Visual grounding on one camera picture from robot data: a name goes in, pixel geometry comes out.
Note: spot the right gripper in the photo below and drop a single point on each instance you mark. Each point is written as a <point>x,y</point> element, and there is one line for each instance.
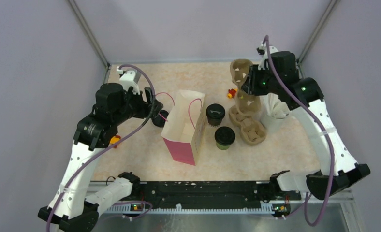
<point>250,85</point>

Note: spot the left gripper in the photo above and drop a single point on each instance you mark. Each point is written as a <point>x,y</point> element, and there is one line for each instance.
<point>145,108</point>

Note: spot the brown pulp cup carrier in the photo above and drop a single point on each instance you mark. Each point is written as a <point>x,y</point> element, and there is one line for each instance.
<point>251,131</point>
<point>246,103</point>

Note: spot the black cup lid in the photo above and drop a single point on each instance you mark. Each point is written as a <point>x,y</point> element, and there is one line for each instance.
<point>215,111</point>
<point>224,132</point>
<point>160,119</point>

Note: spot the pink paper bag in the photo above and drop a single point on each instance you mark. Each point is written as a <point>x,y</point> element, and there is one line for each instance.
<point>184,126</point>

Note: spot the black paper cup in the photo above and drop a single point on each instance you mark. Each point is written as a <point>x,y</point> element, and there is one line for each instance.
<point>214,121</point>

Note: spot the green paper cup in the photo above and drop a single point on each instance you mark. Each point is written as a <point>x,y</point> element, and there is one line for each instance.
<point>224,144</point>

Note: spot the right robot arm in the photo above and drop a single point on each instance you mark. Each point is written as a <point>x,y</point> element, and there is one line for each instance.
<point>277,73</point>

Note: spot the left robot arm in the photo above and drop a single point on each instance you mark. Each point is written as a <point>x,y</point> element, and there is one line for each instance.
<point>71,209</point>

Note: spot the red yellow green toy blocks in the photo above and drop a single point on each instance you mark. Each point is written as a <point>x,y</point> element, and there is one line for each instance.
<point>231,93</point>

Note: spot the white cup of straws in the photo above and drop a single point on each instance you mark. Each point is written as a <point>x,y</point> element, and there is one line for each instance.
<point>275,112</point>

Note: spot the yellow red toy car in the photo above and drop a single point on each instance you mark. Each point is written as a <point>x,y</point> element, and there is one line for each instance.
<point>114,141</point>

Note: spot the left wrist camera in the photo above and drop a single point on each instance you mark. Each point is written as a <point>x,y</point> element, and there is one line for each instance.
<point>129,79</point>

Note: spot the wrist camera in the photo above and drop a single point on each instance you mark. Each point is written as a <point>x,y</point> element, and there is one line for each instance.
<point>265,51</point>
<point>129,79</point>

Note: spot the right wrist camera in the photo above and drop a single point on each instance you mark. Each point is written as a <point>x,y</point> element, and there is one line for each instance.
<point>265,51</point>

